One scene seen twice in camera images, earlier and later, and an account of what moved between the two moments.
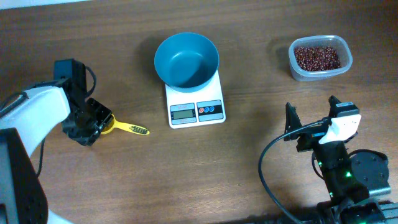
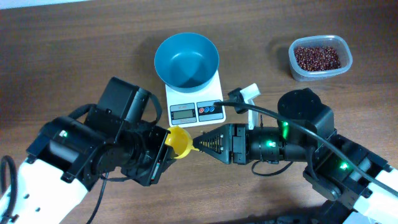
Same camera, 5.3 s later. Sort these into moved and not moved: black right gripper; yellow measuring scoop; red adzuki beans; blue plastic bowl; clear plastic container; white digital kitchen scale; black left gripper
Moved: yellow measuring scoop; black right gripper; black left gripper
Not moved: clear plastic container; blue plastic bowl; red adzuki beans; white digital kitchen scale
